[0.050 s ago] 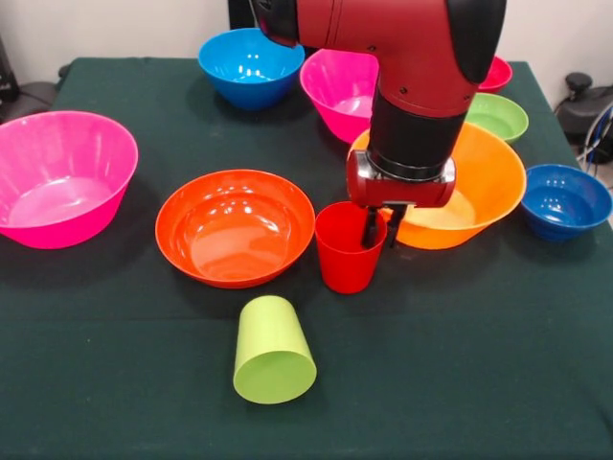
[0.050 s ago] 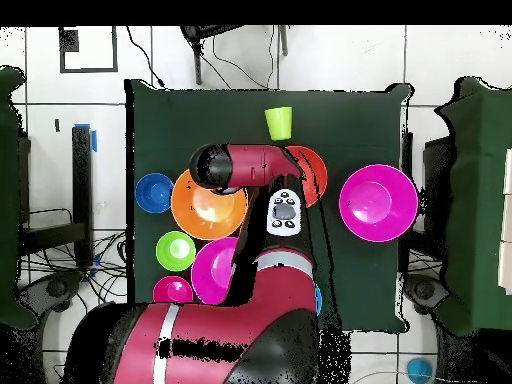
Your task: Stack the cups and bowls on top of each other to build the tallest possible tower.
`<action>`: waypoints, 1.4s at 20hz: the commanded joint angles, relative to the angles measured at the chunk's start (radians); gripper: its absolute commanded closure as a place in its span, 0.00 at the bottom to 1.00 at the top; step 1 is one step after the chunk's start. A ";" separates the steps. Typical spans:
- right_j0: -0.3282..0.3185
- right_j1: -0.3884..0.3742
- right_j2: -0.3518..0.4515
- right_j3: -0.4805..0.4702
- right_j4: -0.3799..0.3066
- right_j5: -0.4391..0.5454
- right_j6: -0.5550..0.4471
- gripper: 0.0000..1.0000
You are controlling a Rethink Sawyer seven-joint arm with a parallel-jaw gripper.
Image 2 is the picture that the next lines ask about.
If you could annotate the green cup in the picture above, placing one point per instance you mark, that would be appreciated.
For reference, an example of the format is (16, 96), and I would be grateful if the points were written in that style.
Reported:
(278, 124)

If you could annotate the large orange bowl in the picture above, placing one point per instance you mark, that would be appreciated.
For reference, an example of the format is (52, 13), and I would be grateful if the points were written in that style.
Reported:
(208, 216)

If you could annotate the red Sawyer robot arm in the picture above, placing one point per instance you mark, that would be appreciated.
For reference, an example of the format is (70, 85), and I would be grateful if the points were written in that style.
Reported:
(240, 320)

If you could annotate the grey office chair base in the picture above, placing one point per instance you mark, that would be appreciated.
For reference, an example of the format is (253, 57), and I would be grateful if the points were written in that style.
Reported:
(426, 292)
(56, 288)

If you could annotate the dark green tablecloth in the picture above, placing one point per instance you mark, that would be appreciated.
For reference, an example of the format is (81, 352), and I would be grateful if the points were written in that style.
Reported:
(360, 280)

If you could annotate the small crimson bowl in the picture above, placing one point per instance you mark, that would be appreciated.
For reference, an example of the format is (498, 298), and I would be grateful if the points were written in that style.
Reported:
(172, 290)

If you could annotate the white boxes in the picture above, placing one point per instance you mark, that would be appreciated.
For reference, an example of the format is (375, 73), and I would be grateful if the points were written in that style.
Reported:
(507, 220)

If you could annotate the blue disc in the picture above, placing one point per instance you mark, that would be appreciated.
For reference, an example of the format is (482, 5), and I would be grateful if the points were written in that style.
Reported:
(419, 370)

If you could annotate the small green bowl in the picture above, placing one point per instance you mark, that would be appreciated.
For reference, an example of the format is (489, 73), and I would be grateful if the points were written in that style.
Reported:
(176, 250)

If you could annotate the green-covered side table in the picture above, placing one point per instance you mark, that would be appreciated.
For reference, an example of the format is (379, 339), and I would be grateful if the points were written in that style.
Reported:
(480, 200)
(8, 200)

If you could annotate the orange-red bowl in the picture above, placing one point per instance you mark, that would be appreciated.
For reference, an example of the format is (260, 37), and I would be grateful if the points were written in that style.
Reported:
(318, 172)

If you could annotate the black bench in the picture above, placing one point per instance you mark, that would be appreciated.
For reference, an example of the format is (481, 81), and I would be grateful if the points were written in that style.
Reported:
(82, 180)

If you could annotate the large pink bowl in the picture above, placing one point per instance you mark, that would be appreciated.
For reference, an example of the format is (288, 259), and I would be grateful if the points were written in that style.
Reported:
(212, 272)
(378, 204)

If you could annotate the small black marker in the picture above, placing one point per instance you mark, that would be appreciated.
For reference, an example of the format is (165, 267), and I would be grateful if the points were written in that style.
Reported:
(57, 125)

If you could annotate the blue tape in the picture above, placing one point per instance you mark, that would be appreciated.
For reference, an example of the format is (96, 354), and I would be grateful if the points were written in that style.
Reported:
(94, 142)

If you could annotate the black square frame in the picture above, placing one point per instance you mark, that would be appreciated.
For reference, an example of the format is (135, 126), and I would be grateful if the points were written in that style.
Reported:
(68, 40)

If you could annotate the light blue bowl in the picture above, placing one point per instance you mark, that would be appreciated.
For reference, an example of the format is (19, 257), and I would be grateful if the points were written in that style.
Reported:
(318, 300)

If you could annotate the small dark blue bowl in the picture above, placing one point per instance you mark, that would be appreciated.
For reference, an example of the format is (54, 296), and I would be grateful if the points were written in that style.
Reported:
(154, 192)

